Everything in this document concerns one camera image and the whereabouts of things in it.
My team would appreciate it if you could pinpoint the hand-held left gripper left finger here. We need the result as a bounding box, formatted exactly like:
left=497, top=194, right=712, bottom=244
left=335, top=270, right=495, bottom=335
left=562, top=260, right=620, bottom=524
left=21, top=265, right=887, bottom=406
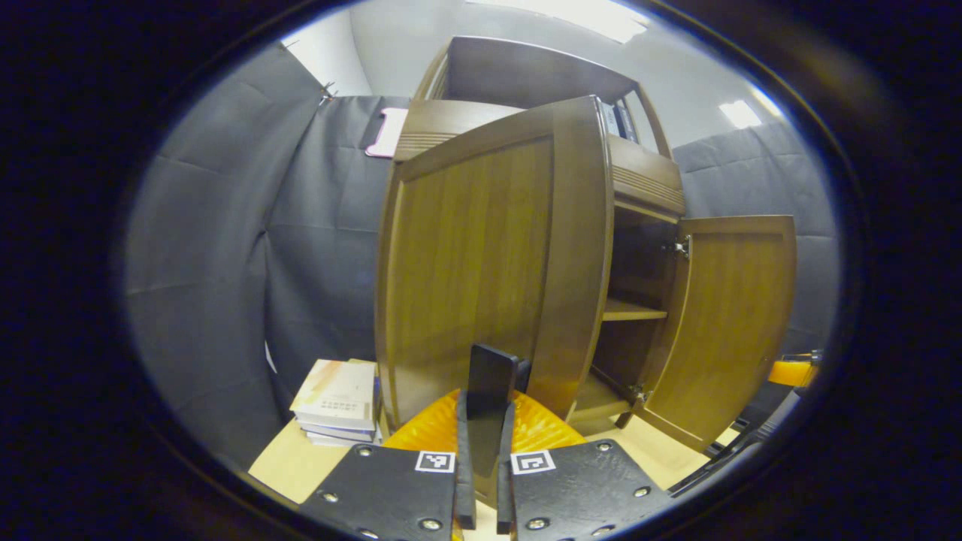
left=297, top=388, right=478, bottom=541

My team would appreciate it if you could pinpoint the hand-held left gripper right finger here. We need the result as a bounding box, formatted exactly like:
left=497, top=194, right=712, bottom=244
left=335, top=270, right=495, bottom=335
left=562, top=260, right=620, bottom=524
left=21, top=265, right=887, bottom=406
left=496, top=391, right=673, bottom=541

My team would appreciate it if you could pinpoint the wooden double-door shoe cabinet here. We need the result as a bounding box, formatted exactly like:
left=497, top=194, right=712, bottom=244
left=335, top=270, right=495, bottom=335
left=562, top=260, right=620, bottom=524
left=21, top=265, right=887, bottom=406
left=391, top=35, right=688, bottom=437

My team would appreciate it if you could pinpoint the stack of pale books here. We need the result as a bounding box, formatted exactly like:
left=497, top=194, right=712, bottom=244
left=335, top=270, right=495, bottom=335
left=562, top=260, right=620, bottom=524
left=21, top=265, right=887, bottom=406
left=289, top=358, right=384, bottom=448

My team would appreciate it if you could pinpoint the small ceiling light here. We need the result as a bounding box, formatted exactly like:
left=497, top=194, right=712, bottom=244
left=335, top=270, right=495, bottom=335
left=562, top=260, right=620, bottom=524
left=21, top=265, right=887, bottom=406
left=719, top=99, right=762, bottom=130

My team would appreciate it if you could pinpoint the black book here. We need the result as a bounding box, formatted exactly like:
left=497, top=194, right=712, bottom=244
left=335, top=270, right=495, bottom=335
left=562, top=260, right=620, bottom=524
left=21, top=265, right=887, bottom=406
left=616, top=101, right=641, bottom=144

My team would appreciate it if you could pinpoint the black backdrop cloth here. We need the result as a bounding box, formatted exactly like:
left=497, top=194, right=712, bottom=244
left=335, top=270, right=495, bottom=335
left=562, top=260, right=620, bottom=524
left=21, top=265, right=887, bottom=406
left=124, top=41, right=841, bottom=470

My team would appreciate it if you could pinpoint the large ceiling light panel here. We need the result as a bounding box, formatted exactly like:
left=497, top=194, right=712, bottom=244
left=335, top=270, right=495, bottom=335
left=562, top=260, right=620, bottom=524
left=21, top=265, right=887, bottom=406
left=464, top=0, right=651, bottom=44

